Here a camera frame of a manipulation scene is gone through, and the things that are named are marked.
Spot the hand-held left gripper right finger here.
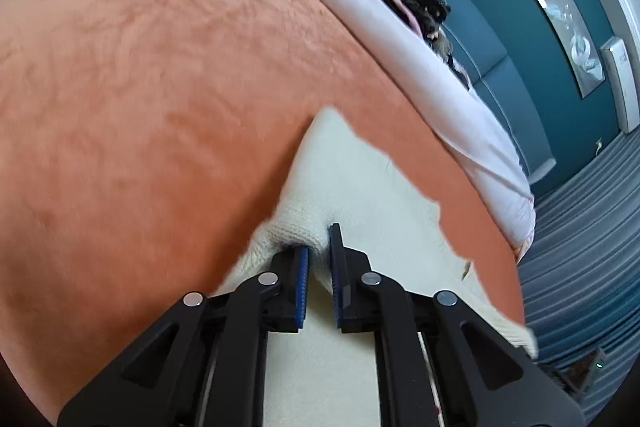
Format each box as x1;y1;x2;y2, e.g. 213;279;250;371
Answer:
327;223;586;427

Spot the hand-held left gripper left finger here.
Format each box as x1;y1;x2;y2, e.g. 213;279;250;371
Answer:
56;244;312;427

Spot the cream knitted sweater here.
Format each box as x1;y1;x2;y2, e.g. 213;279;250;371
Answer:
212;107;540;427

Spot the pile of dark patterned clothes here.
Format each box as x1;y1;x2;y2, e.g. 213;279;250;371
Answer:
357;0;473;90

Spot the white pillow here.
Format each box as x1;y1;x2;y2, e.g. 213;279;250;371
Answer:
290;0;537;258

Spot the orange plush blanket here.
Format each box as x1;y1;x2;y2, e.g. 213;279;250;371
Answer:
0;0;526;425

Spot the teal padded headboard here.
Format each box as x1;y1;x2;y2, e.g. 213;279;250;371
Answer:
320;0;557;185

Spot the white wall radiator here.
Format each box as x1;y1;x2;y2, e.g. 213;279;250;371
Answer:
600;37;640;135

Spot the long floral wall picture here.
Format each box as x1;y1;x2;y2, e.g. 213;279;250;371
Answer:
487;0;608;98

